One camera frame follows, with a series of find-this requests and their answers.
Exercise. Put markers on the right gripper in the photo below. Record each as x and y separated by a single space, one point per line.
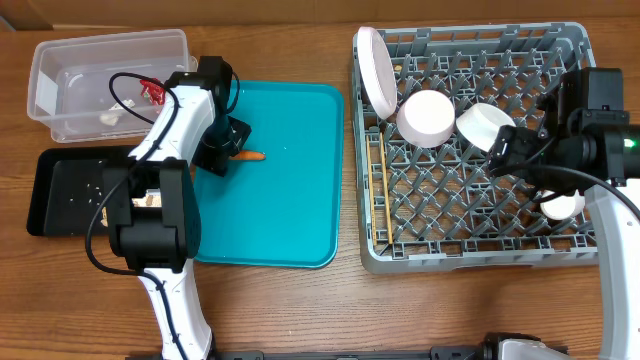
513 151

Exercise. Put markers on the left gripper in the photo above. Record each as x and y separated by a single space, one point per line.
214 161

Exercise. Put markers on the orange carrot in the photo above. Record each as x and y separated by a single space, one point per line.
246 155

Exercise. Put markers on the white bowl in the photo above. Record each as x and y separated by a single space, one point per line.
480 124

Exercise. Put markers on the white cup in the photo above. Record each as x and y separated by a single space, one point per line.
563 207

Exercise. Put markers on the red snack wrapper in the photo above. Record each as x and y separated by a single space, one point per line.
152 92

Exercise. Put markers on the peanut pile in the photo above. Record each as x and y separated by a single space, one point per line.
82 204

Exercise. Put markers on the white tissue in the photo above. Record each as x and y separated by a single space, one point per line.
112 116

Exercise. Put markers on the wooden chopstick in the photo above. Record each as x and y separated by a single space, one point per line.
389 225
371 192

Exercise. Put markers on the white plate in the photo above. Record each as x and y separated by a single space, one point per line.
376 71

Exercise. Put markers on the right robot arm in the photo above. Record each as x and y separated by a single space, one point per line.
586 144

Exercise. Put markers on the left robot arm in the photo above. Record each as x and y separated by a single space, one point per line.
153 217

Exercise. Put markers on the grey dishwasher rack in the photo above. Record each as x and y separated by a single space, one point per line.
448 212

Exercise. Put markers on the teal serving tray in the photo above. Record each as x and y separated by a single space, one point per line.
283 211

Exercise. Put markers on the clear plastic bin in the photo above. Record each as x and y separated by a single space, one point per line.
68 86

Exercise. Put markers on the black plastic tray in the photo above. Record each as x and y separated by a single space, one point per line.
68 188

